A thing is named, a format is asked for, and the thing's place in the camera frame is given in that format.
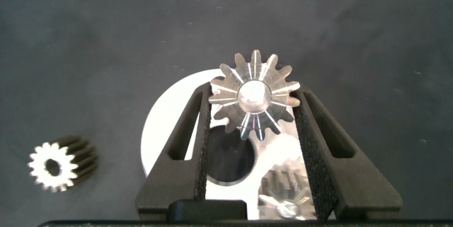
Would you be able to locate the steel planetary gear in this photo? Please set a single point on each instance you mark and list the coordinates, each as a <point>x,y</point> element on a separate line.
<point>230,91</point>
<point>285,184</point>
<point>41,169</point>

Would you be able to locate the round white carrier plate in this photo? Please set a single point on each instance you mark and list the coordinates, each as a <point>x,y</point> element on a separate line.
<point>166,114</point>

